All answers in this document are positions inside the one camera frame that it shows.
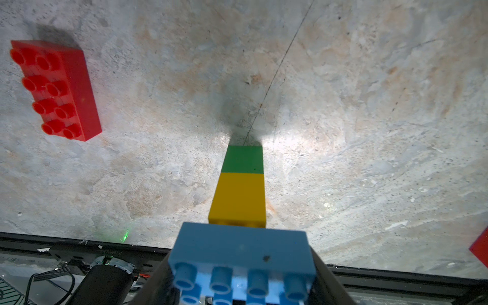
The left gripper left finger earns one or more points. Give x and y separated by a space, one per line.
159 289

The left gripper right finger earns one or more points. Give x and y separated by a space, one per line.
326 288

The light blue long lego brick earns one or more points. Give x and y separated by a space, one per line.
234 263

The yellow square lego brick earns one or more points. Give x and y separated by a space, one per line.
239 200

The light green square lego brick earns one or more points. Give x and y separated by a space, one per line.
243 160

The red square lego brick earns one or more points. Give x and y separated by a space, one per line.
480 248

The red long lego brick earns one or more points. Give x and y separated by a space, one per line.
58 79

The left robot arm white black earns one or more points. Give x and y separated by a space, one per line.
109 285

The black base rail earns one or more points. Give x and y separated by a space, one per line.
146 259

